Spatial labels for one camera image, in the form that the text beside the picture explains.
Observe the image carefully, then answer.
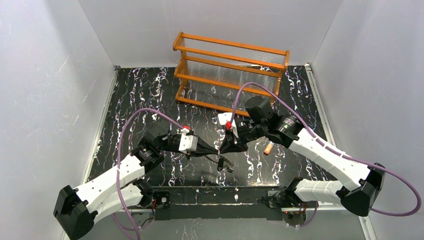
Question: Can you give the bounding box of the metal oval keyring holder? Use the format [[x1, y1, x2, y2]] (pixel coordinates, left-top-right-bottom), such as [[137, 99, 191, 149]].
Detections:
[[201, 155, 234, 173]]

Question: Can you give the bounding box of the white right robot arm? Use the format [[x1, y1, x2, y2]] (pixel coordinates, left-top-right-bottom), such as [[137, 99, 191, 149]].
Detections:
[[218, 96, 385, 217]]

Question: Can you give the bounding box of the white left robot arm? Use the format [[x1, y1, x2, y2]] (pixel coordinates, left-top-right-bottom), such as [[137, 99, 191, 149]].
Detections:
[[53, 128, 219, 240]]

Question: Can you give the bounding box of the orange capped tube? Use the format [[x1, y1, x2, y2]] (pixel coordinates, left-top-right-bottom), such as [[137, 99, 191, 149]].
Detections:
[[263, 141, 274, 155]]

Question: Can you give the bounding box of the orange wooden rack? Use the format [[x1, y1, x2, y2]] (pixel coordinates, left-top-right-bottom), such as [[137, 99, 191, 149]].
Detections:
[[172, 31, 290, 112]]

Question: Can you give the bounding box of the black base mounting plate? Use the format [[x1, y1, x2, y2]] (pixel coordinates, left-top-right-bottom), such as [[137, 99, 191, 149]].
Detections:
[[130, 186, 307, 226]]

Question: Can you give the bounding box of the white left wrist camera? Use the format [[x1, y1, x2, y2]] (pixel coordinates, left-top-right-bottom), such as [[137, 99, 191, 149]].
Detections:
[[178, 125, 199, 154]]

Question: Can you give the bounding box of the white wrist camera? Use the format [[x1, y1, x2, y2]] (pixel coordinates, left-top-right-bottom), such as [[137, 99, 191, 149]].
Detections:
[[217, 112, 239, 144], [178, 125, 199, 154]]

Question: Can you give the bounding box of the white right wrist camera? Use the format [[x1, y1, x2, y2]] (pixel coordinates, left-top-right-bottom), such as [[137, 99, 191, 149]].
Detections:
[[217, 112, 239, 144]]

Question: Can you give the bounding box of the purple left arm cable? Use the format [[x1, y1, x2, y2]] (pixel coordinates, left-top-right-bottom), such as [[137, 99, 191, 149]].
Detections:
[[111, 107, 186, 240]]

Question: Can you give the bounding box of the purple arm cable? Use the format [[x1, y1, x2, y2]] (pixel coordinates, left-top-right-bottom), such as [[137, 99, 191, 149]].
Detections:
[[111, 107, 186, 240], [231, 82, 422, 228]]

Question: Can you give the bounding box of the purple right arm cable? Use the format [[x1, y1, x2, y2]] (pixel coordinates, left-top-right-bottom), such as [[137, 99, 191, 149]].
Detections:
[[231, 82, 422, 228]]

